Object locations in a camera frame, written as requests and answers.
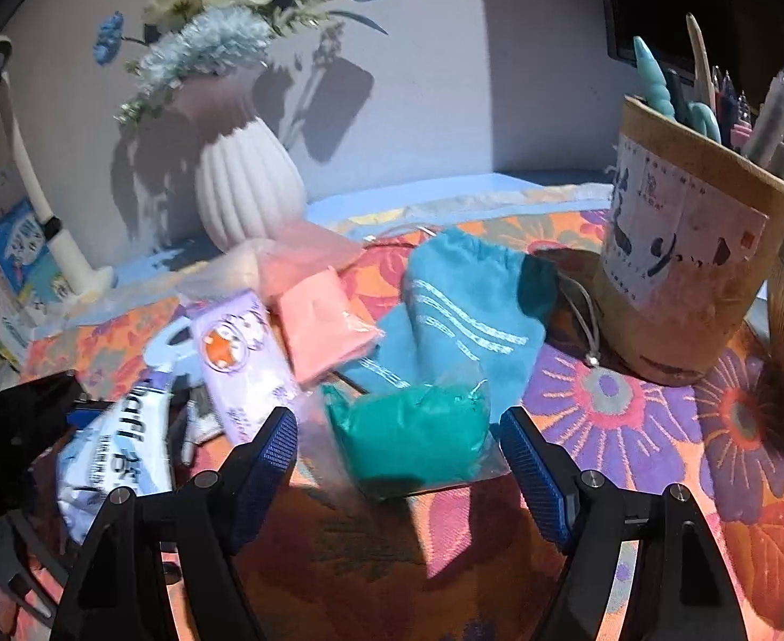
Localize row of upright books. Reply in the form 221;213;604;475
0;170;79;375

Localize pale pink packet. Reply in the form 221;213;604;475
258;220;366;298

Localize floral tablecloth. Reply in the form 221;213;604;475
5;187;784;641

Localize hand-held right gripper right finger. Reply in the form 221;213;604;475
499;407;750;641

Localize white ribbed vase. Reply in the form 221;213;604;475
195;70;308;251

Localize black monitor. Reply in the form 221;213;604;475
592;0;784;81

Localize bunch of pens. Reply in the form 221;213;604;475
632;12;784;181

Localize bamboo pen holder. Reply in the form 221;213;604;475
595;95;784;387

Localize green mask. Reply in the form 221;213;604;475
302;374;500;498

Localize artificial flower bouquet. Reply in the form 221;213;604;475
93;0;412;128

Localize white lamp stand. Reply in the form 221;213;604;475
0;36;116;311

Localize purple tissue pack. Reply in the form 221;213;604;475
188;290;300;445

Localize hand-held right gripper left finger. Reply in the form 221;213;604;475
51;407;300;641

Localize teal drawstring pouch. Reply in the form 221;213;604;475
348;227;603;425

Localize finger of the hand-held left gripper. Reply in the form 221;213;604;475
32;370;109;428

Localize white and blue wipes packet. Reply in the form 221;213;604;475
54;319;199;545

